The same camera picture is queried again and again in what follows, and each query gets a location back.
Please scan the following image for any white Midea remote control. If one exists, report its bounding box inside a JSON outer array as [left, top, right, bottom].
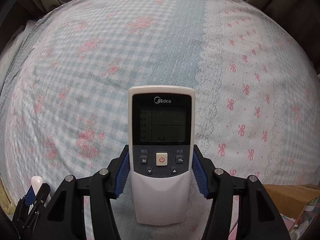
[[128, 85, 195, 226]]

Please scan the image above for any cardboard box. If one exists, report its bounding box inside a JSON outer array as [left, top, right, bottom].
[[264, 184, 319, 219]]

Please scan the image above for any checkered floral bed sheet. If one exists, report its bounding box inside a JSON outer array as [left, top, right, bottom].
[[1, 0, 319, 203]]

